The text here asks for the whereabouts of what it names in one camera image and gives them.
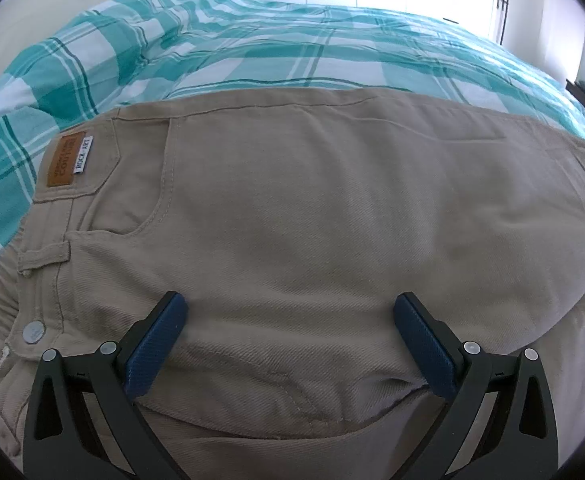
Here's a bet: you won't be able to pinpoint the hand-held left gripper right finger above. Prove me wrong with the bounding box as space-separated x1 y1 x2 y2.
393 291 561 480

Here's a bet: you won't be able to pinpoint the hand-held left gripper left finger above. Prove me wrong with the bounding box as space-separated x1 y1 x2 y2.
22 290 194 480

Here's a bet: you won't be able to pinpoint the beige pants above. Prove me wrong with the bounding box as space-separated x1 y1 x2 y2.
0 85 585 480

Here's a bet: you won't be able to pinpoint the teal plaid blanket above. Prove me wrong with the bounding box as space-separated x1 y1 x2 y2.
0 0 585 311

